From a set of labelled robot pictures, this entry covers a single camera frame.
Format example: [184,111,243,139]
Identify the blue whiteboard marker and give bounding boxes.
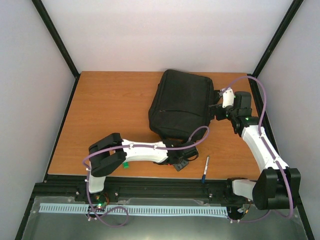
[201,155,210,184]

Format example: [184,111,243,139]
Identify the black student bag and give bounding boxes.
[148,69,215,142]

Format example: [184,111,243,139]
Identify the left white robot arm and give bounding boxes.
[86,133,199,202]

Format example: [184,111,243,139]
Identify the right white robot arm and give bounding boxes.
[212,87,301,211]

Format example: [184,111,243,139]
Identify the green highlighter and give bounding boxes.
[122,162,129,169]

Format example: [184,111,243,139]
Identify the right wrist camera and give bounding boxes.
[219,87,235,108]

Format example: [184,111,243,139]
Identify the right black frame post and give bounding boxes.
[251,0,305,78]

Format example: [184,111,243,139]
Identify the black frame post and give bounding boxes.
[31,0,81,80]
[251,0,305,78]

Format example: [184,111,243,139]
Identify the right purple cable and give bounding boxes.
[221,75,295,224]

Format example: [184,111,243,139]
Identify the purple cable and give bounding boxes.
[221,75,295,224]
[82,125,210,228]

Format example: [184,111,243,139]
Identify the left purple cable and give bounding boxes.
[82,125,210,228]

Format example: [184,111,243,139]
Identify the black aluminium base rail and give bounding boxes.
[34,174,298,208]

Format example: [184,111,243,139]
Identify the light blue cable duct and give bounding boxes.
[38,203,228,218]

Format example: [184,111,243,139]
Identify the left black frame post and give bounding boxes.
[31,0,81,80]

